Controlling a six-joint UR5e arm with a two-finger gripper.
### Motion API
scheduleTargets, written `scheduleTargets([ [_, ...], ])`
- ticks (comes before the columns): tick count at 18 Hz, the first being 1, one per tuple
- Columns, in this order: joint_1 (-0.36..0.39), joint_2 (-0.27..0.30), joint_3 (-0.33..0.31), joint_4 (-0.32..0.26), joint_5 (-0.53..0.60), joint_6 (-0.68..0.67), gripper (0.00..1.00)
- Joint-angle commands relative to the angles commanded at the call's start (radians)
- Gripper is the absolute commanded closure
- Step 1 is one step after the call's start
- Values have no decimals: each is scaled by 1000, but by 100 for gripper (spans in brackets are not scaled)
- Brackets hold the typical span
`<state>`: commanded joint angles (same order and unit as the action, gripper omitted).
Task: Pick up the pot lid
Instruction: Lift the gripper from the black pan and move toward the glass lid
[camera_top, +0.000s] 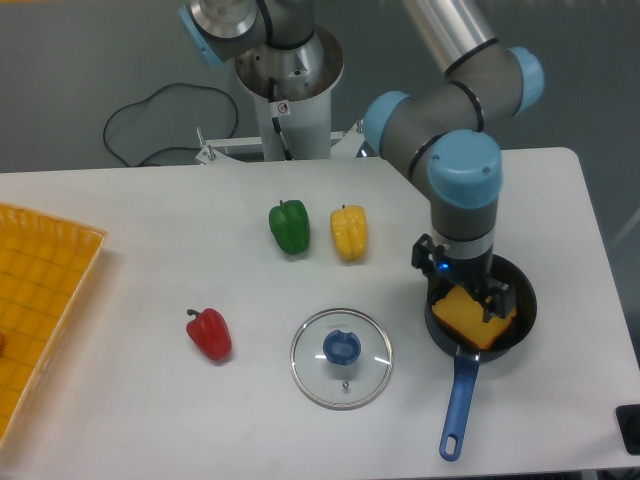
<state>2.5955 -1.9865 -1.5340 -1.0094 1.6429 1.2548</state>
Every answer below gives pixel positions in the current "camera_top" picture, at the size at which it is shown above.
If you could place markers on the red bell pepper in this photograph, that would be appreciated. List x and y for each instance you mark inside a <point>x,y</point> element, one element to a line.
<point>209,332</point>

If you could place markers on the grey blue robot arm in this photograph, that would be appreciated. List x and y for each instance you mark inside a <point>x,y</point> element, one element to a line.
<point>437,143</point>

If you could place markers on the yellow bell pepper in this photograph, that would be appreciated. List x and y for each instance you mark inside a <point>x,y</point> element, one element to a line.
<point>350,232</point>

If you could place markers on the black device at table edge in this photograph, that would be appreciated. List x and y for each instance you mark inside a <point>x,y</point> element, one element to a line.
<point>628,417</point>

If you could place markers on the glass lid with blue knob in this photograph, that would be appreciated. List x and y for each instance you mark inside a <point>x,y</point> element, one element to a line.
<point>341,358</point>

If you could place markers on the green bell pepper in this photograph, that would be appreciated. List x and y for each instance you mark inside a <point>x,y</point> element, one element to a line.
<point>290,226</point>

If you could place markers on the yellow sponge cake slice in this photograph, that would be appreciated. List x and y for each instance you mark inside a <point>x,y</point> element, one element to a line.
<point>460,314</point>

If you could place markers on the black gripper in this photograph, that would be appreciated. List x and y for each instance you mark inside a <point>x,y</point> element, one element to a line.
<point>463,267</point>

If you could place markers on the black pot with blue handle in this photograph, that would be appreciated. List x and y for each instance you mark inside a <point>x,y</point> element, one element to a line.
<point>467,359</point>

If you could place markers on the yellow woven tray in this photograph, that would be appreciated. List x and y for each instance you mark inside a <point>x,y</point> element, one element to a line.
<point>45,263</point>

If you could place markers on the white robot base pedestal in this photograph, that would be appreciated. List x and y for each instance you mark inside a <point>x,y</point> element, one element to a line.
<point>291,87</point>

